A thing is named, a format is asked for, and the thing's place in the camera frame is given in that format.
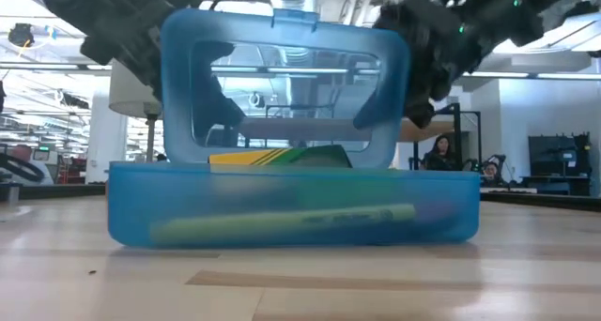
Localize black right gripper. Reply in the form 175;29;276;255
374;0;485;130

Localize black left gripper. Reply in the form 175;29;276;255
37;0;245;142

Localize yellow green crayon box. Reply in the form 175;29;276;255
208;145;353;170

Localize blue translucent plastic pencil box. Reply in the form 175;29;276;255
106;8;481;249

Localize yellow highlighter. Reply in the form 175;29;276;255
149;203;417;245

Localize wooden shelf black metal legs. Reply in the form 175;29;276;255
206;102;466;207

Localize person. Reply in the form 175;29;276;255
422;133;456;172
481;160;501;187

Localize white shade wooden base lamp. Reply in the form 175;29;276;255
108;60;163;165

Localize black background cabinet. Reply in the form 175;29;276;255
528;131;593;196

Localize black ceiling camera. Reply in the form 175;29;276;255
8;23;35;49

